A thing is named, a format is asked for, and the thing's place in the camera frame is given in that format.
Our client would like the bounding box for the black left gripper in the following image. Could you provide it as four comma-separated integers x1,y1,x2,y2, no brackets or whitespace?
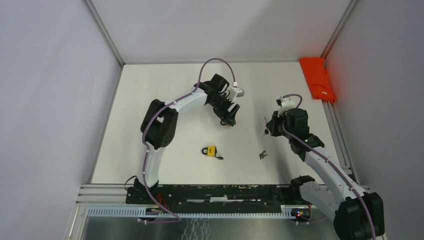
208,92,240,127

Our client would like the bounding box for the black head key bunch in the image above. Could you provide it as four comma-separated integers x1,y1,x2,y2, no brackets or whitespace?
264,117,269,135

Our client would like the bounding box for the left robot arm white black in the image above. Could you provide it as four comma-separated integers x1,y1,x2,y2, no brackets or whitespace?
137,74,245,204

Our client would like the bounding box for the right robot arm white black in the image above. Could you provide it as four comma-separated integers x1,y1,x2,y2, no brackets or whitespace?
266,107,385,240

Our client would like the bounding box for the silver key bunch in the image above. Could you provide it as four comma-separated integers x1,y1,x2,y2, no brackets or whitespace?
259,150,268,160

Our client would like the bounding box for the orange folded cloth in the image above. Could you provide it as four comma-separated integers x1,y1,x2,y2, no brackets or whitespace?
299,57,337,104

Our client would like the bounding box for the yellow padlock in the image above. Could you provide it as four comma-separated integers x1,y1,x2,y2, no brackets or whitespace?
201,145,224,160

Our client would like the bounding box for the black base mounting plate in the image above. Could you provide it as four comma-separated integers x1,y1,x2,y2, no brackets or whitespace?
125,183,309,215

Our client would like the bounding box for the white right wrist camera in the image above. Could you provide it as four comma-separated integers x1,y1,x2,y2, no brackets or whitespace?
276,96,297,117

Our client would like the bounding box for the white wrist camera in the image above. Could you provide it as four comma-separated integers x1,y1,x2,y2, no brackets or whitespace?
276,96,297,117
228,81,245,102

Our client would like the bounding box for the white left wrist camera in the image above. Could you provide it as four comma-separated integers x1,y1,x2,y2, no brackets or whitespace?
228,81,245,102

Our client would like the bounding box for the slotted cable duct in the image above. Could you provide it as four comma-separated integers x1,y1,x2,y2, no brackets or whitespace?
86,207,296,220

